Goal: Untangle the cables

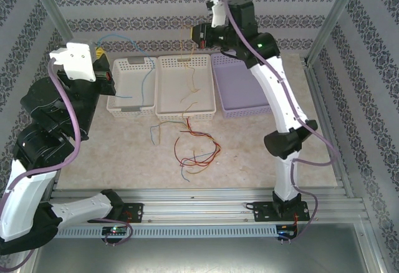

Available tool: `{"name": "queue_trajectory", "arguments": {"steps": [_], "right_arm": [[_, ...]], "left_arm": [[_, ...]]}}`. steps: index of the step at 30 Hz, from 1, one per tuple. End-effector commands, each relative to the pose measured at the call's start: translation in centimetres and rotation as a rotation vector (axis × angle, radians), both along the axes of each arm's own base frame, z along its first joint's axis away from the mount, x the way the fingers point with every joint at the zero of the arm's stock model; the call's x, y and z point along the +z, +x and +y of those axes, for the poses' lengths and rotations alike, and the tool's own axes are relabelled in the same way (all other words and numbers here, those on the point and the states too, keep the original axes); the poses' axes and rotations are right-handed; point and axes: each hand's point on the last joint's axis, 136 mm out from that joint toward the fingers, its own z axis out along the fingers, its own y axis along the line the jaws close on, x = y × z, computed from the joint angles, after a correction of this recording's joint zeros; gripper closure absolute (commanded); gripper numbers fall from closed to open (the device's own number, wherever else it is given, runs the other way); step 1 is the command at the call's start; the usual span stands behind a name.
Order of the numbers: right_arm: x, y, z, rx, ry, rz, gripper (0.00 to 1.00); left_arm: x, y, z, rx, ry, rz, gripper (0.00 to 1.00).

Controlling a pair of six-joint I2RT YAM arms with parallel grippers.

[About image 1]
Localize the aluminium right side rail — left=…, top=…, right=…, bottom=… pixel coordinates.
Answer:
left=304, top=60, right=356, bottom=199

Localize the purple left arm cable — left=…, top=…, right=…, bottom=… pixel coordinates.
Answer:
left=0, top=57, right=134, bottom=272

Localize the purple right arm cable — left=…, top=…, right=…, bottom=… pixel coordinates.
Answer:
left=218, top=0, right=340, bottom=245

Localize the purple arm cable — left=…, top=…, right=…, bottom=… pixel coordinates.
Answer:
left=0, top=57, right=134, bottom=272
left=218, top=0, right=340, bottom=245

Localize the red cable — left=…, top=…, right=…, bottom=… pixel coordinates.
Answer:
left=179, top=131, right=221, bottom=167
left=173, top=115, right=222, bottom=168

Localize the aluminium left side rail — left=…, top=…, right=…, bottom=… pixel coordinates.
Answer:
left=46, top=168, right=63, bottom=194

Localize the left controller board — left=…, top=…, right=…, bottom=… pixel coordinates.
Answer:
left=102, top=226, right=128, bottom=236

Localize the purple perforated basket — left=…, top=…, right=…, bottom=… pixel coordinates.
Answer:
left=210, top=51, right=274, bottom=120

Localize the grey metal sheet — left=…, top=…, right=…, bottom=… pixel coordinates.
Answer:
left=31, top=237, right=383, bottom=273

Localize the controller board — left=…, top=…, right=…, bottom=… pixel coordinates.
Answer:
left=102, top=226, right=128, bottom=236
left=276, top=225, right=299, bottom=239

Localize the aluminium frame post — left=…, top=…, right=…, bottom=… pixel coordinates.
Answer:
left=26, top=0, right=87, bottom=68
left=307, top=0, right=364, bottom=65

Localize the right controller board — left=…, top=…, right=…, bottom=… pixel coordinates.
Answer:
left=276, top=225, right=299, bottom=239

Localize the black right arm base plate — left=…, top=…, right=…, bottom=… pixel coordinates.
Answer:
left=252, top=200, right=310, bottom=223

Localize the large white perforated basket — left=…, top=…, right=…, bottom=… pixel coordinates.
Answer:
left=155, top=53, right=218, bottom=123

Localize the small white perforated basket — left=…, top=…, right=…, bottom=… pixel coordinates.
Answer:
left=106, top=56, right=158, bottom=118

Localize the slotted grey cable duct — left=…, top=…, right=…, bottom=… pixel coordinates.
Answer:
left=55, top=224, right=280, bottom=239

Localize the aluminium right frame post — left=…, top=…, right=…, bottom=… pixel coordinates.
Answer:
left=307, top=0, right=364, bottom=65

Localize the aluminium left frame post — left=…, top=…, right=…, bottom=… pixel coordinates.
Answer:
left=26, top=0, right=87, bottom=68

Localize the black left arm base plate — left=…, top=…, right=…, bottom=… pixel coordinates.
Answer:
left=120, top=203, right=145, bottom=224

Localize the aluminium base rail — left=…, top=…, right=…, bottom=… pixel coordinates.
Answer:
left=46, top=187, right=365, bottom=226

